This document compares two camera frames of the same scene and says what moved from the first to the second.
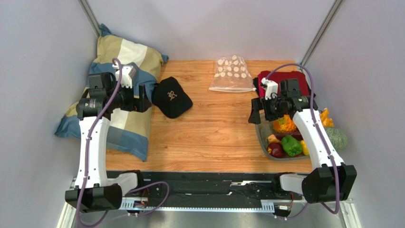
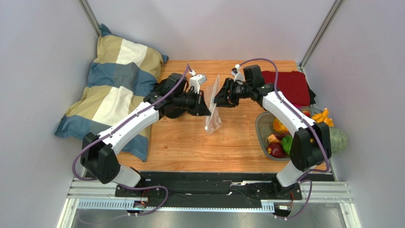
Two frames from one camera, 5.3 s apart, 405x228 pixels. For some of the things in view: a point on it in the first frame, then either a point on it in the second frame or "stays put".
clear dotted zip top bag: [232, 74] -> [213, 121]
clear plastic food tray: [264, 129] stays put
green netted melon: [337, 138] stays put
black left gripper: [140, 105] -> [199, 108]
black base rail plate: [181, 188] stays put
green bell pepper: [292, 147] stays put
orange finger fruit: [327, 121] stays put
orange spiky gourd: [284, 124] stays put
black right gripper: [256, 107] -> [228, 93]
